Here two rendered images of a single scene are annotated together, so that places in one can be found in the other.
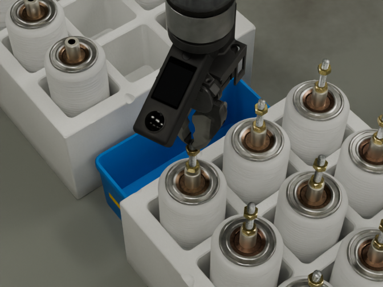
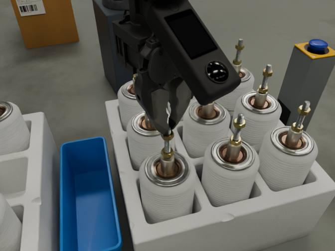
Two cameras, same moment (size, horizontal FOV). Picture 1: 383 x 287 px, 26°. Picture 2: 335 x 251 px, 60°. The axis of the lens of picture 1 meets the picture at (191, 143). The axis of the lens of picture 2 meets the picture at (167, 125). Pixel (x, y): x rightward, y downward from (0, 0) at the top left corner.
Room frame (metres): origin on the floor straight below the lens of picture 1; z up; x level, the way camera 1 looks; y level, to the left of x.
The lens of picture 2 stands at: (0.52, 0.29, 0.63)
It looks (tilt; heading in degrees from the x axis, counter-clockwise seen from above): 42 degrees down; 292
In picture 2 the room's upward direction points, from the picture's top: straight up
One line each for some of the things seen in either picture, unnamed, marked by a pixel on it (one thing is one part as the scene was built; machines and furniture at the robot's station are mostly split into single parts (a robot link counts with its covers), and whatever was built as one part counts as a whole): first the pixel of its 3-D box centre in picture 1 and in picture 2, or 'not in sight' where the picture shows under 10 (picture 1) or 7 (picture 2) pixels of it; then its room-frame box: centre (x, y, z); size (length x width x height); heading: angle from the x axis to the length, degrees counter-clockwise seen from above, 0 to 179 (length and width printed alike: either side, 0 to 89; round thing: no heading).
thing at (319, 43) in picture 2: not in sight; (317, 46); (0.43, -0.40, 0.32); 0.04 x 0.04 x 0.02
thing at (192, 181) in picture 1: (192, 176); (167, 163); (0.64, 0.00, 0.26); 0.02 x 0.02 x 0.03
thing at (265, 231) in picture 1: (247, 241); (232, 154); (0.54, -0.07, 0.25); 0.08 x 0.08 x 0.01
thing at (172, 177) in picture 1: (192, 181); (167, 168); (0.64, 0.00, 0.25); 0.08 x 0.08 x 0.01
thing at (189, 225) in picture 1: (192, 216); (167, 199); (0.64, 0.00, 0.16); 0.10 x 0.10 x 0.18
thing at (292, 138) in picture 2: not in sight; (293, 135); (0.45, -0.15, 0.26); 0.02 x 0.02 x 0.03
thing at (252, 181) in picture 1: (253, 176); (152, 154); (0.71, -0.09, 0.16); 0.10 x 0.10 x 0.18
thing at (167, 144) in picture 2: (192, 158); (167, 144); (0.64, 0.00, 0.31); 0.01 x 0.01 x 0.08
